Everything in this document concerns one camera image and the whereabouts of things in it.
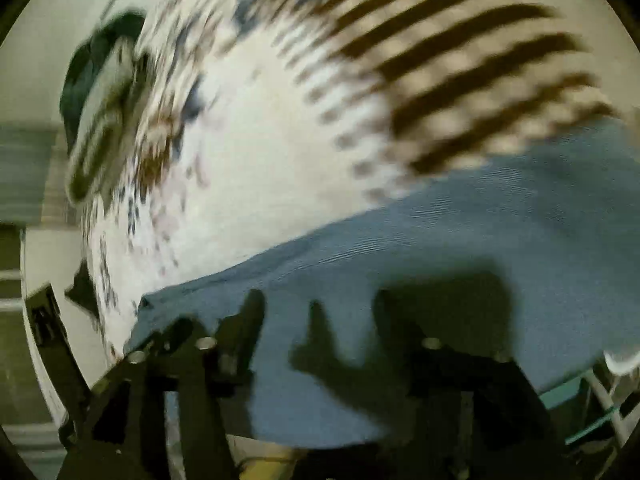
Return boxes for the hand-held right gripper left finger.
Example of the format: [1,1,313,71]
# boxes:
[57,288,267,480]

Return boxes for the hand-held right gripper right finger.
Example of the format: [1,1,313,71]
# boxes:
[374,288,568,480]

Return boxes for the blue pants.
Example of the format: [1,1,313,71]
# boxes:
[123,119,640,450]

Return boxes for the dark green cloth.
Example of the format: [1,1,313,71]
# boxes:
[59,10,147,153]

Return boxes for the white brown patterned blanket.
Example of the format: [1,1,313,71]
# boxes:
[75,0,626,361]

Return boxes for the black bar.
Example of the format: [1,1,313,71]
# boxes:
[25,284,93,413]

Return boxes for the teal frame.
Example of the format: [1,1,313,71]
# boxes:
[537,375,632,447]

